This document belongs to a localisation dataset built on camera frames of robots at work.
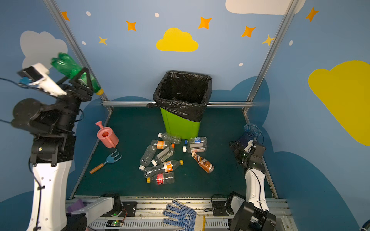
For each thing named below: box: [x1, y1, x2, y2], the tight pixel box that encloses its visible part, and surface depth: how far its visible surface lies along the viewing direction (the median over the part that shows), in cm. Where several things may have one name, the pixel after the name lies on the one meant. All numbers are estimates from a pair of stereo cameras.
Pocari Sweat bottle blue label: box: [138, 139, 158, 172], surface depth 91 cm
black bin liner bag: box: [146, 70, 213, 123], surface depth 90 cm
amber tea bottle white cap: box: [191, 152, 215, 174], surface depth 88 cm
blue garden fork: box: [89, 148, 123, 175], surface depth 93 cm
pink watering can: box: [95, 120, 119, 149], surface depth 94 cm
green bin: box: [159, 106, 201, 140], surface depth 93 cm
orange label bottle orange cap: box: [150, 139, 175, 150], surface depth 97 cm
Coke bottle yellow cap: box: [146, 171, 175, 185], surface depth 82 cm
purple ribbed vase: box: [243, 123, 261, 137], surface depth 87 cm
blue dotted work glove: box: [162, 198, 206, 231], surface depth 73 cm
